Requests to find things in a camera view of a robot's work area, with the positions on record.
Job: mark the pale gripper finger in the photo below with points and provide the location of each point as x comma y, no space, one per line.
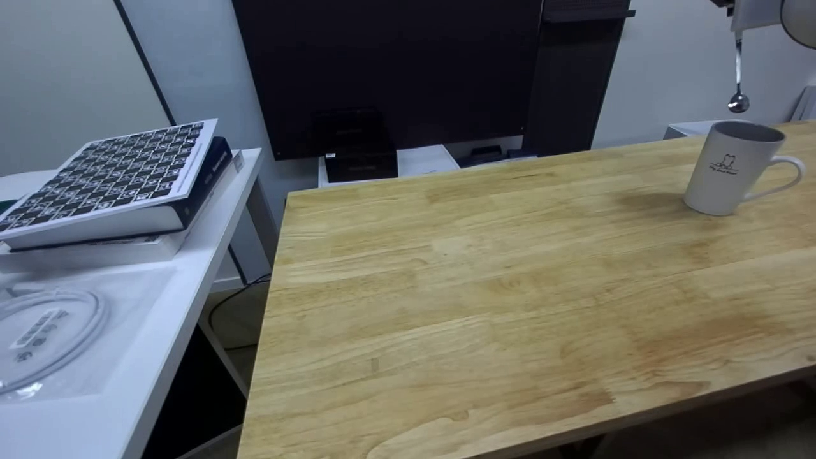
755,15

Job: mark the narrow dark panel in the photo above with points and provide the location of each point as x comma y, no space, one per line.
575,77

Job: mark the checkered cover book dark spine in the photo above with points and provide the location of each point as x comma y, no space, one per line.
110,183

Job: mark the white ceramic mug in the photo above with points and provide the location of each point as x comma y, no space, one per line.
722,175

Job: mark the large black panel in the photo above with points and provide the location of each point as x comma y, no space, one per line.
383,68

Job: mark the white side table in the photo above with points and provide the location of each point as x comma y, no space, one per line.
170,340

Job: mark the white book under checkered book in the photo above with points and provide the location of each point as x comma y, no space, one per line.
128,245

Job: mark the white box behind table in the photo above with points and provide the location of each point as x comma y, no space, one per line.
691,129

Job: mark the small black box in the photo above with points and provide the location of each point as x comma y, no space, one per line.
361,150

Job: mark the clear plastic sheet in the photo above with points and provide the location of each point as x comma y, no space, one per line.
136,314

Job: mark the white low shelf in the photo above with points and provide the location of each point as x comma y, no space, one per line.
425,159

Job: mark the white round disc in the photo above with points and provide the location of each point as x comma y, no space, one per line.
46,336

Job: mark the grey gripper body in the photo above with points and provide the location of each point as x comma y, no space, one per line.
802,19

